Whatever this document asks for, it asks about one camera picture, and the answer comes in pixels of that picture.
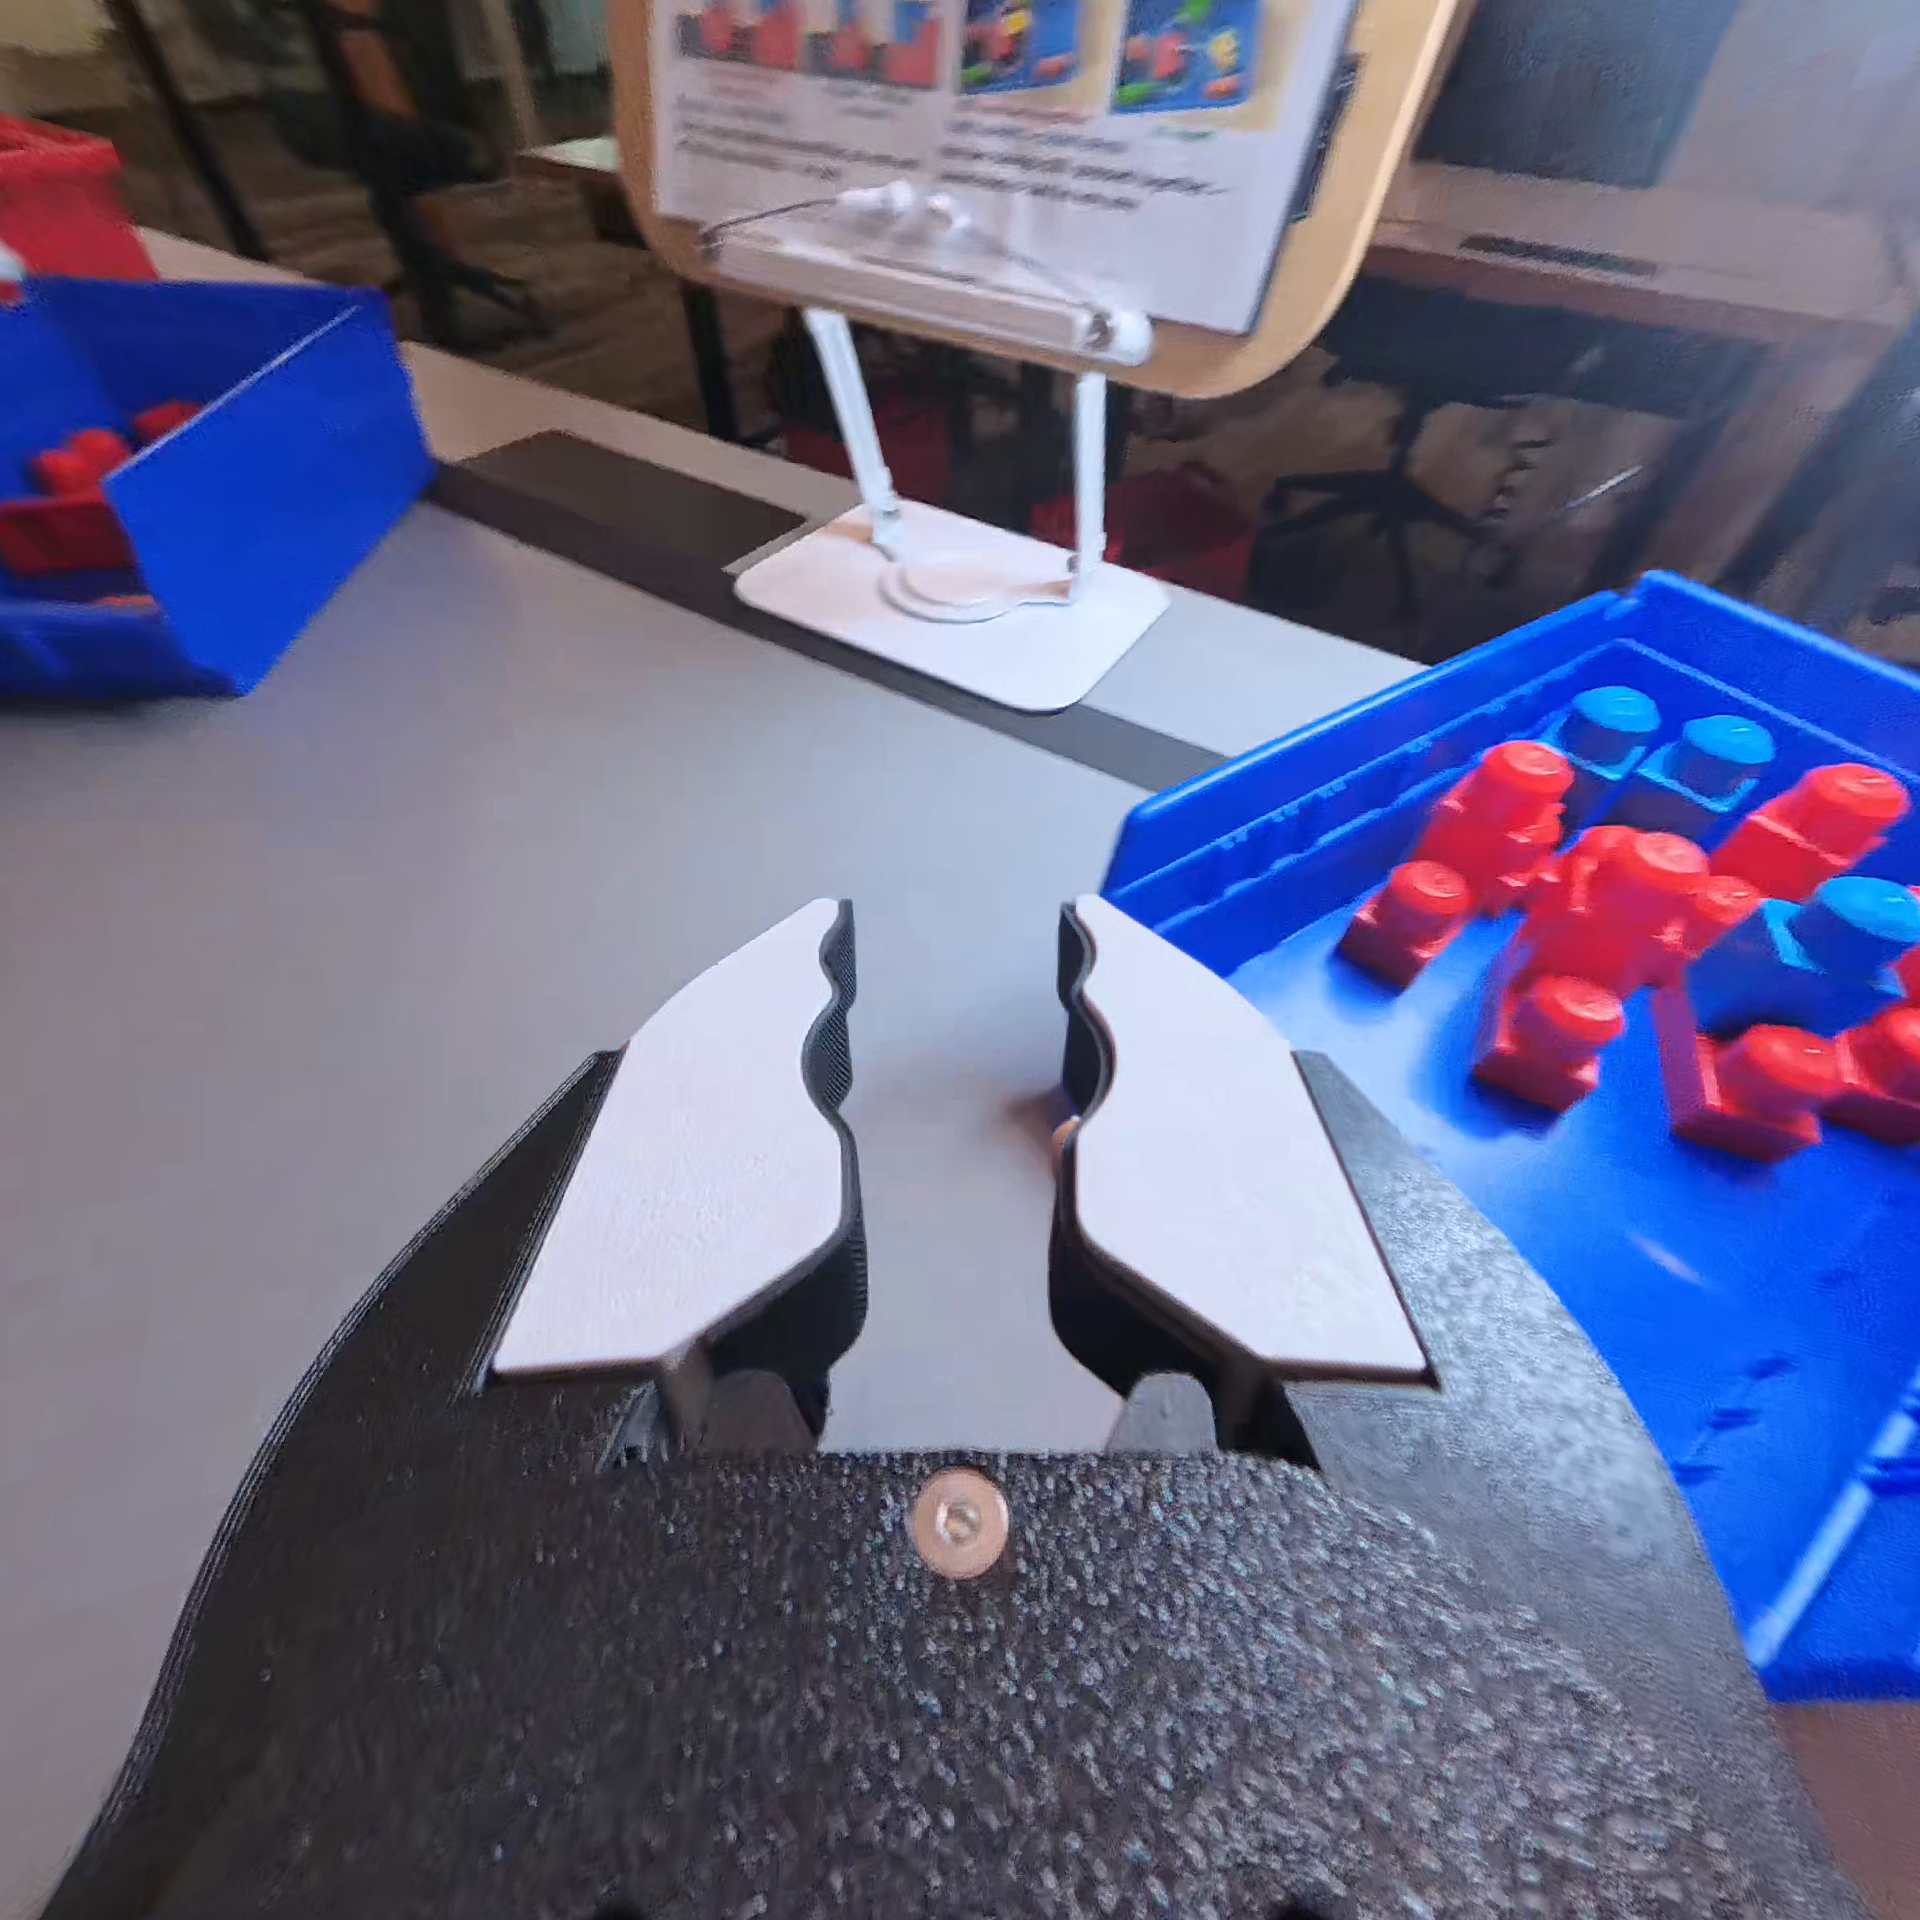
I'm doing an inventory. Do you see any heap of joined mega blocks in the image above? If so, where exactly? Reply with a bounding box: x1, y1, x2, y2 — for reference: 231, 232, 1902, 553
1339, 683, 1920, 1163

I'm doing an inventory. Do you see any instruction sheet on white stand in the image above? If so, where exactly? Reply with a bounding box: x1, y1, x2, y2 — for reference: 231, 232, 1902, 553
607, 0, 1483, 401

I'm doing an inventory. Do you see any printed instruction sheet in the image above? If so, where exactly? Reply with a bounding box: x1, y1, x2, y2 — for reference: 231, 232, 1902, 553
651, 0, 1360, 336

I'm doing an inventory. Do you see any red plastic bin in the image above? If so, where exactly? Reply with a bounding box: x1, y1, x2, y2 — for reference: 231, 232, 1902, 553
0, 114, 160, 287

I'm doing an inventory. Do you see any pile of mega blocks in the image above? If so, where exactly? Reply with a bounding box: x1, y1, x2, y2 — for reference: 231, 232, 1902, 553
0, 396, 206, 581

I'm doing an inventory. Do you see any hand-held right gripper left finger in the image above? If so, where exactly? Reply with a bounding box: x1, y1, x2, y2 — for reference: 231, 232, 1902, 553
490, 897, 872, 1451

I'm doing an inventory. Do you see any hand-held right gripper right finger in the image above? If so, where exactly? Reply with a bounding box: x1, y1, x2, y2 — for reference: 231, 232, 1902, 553
1052, 894, 1430, 1451

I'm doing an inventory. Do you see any blue plastic bin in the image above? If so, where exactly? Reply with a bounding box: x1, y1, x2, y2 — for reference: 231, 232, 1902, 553
1104, 572, 1920, 1704
0, 275, 439, 703

